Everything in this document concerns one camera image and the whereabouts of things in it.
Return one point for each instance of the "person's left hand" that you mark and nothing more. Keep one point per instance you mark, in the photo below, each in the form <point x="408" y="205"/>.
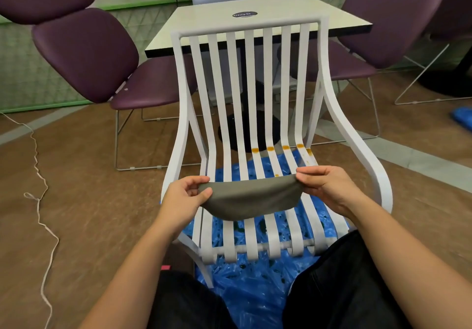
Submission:
<point x="180" y="203"/>

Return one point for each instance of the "person's right hand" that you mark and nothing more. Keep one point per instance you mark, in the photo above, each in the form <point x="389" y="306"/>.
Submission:
<point x="332" y="185"/>

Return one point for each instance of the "grey cleaning cloth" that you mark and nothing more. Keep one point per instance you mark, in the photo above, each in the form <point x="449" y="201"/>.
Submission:
<point x="250" y="199"/>

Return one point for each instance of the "white slatted chair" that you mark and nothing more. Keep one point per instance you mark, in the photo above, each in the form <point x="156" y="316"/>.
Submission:
<point x="184" y="118"/>

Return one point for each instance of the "person's left forearm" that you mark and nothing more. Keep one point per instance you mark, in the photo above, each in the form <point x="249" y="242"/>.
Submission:
<point x="129" y="284"/>

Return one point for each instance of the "person's right forearm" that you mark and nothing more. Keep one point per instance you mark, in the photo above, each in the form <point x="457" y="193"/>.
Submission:
<point x="413" y="266"/>

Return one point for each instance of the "purple lounge chair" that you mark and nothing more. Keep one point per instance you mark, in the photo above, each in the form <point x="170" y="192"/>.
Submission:
<point x="85" y="52"/>
<point x="391" y="19"/>
<point x="453" y="8"/>

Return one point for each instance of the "black round table base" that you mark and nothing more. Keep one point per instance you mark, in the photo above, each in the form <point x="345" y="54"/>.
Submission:
<point x="250" y="133"/>
<point x="448" y="82"/>

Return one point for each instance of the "blue plastic sheet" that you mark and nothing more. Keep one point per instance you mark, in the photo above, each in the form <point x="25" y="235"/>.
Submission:
<point x="462" y="117"/>
<point x="250" y="288"/>

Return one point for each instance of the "cream square table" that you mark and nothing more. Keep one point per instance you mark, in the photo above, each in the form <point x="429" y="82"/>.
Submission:
<point x="206" y="19"/>

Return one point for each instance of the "round dark sticker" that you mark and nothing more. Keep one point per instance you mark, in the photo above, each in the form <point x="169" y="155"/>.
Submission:
<point x="245" y="14"/>

